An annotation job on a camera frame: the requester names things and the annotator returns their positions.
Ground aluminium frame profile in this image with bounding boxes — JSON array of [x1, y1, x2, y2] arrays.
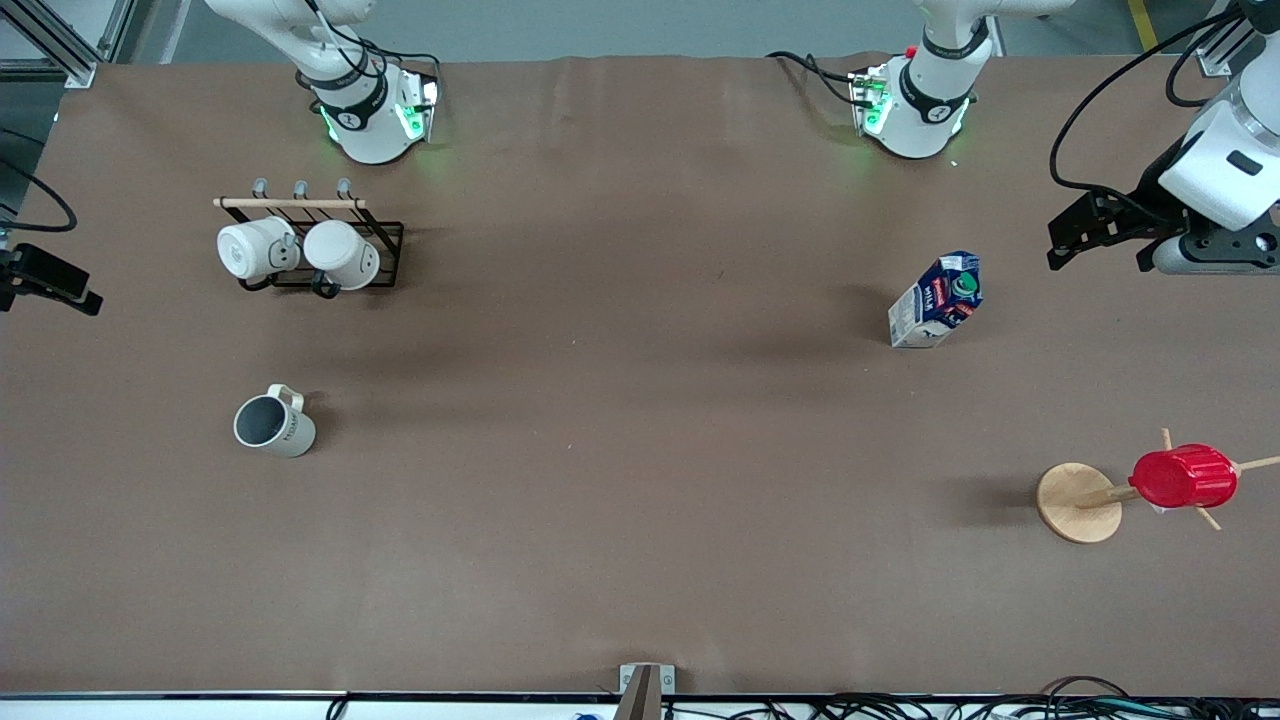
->
[[0, 0, 136, 89]]

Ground white mug with face print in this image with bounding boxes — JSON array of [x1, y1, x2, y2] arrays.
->
[[217, 216, 301, 283]]

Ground plain white mug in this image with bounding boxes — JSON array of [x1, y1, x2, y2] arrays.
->
[[303, 220, 382, 291]]

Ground black cable at arm base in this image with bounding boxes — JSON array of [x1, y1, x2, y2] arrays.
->
[[766, 50, 873, 107]]

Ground blue white milk carton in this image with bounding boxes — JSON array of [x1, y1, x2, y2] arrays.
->
[[888, 251, 984, 350]]

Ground black looped cable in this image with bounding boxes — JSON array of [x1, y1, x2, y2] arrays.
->
[[0, 158, 79, 234]]

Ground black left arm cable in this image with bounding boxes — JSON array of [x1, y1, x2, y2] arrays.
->
[[1048, 8, 1246, 196]]

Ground wooden mug tree stand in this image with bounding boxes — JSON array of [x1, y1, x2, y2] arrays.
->
[[1036, 428, 1280, 545]]

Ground metal bracket with wooden post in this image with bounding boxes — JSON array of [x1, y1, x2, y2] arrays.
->
[[612, 663, 677, 720]]

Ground red ribbed plastic cup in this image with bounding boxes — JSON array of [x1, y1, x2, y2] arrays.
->
[[1130, 444, 1240, 510]]

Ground white mug with grey inside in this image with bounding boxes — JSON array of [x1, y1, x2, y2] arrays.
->
[[233, 384, 317, 459]]

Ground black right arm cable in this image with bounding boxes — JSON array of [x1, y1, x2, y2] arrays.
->
[[295, 0, 443, 101]]

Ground black wire mug rack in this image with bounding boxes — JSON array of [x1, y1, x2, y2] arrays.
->
[[213, 178, 405, 299]]

